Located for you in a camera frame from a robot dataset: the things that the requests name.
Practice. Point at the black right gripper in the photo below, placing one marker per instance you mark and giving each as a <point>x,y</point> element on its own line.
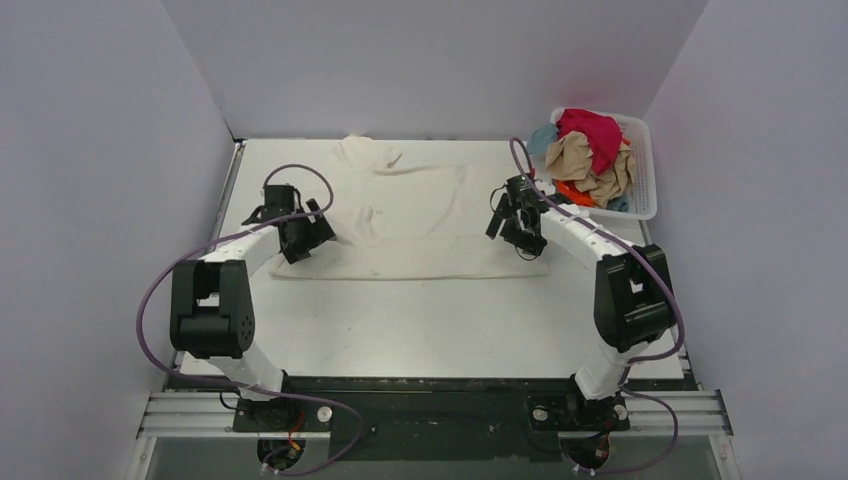
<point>515,225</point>

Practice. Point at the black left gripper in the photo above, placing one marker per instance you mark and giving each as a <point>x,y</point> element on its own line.
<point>308,234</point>

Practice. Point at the cream white t shirt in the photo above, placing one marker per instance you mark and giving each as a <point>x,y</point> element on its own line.
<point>402,216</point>

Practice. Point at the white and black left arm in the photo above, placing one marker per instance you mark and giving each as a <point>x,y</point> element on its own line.
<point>212,309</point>

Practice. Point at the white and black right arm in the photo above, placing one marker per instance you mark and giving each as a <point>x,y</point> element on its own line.
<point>632,308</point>

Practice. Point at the orange t shirt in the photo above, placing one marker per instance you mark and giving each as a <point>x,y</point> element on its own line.
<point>570,191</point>

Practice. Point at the teal blue t shirt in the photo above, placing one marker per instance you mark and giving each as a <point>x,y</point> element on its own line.
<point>541,139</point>

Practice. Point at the tan beige t shirt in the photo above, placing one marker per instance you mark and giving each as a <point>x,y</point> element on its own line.
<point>569,160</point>

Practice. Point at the magenta red t shirt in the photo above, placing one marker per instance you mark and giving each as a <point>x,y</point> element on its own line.
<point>602,133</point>

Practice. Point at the white plastic laundry basket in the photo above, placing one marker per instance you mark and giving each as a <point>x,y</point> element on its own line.
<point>640,203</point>

